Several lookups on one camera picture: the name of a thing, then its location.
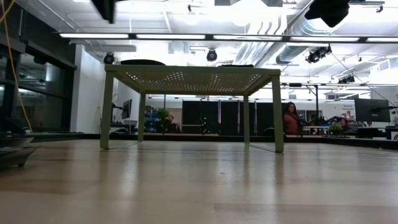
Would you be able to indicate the black computer monitor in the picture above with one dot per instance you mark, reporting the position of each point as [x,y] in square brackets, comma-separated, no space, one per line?
[372,110]
[127,109]

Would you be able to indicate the silver ventilation duct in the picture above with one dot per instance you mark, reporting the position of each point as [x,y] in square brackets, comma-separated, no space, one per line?
[289,54]

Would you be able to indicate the dark plant with lights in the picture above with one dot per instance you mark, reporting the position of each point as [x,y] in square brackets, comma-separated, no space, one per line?
[206,124]

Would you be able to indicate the dark room partition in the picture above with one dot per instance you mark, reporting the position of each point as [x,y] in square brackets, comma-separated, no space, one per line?
[230,116]

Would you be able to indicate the long ceiling light bar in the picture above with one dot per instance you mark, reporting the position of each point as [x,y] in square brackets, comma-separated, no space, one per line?
[171,36]

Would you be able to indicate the mint green perforated metal shelf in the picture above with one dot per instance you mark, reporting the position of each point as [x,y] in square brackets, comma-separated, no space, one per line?
[192,70]

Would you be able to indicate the black aluminium table frame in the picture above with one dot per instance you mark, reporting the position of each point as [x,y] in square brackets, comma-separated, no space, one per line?
[192,137]

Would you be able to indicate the black wavy square plate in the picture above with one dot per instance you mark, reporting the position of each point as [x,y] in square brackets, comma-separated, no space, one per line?
[236,65]

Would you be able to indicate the black ceiling spotlight cluster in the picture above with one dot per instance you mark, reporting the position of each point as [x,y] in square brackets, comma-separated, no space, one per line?
[318,53]

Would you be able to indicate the small green potted plant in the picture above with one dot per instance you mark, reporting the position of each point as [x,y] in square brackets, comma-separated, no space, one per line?
[335,128]

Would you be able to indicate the black rounded plate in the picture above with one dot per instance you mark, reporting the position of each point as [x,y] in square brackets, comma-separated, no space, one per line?
[15,155]

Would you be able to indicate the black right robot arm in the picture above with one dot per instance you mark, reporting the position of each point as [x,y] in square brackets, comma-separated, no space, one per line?
[328,11]

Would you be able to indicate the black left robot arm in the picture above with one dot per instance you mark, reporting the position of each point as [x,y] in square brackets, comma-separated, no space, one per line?
[105,9]

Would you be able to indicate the black oval plate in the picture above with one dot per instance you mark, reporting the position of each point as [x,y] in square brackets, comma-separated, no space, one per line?
[143,62]

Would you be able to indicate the tall green potted plant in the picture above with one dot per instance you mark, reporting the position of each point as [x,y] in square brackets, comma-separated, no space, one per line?
[163,115]

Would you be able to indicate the person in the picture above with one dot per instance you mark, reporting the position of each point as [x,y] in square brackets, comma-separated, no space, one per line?
[291,121]
[172,124]

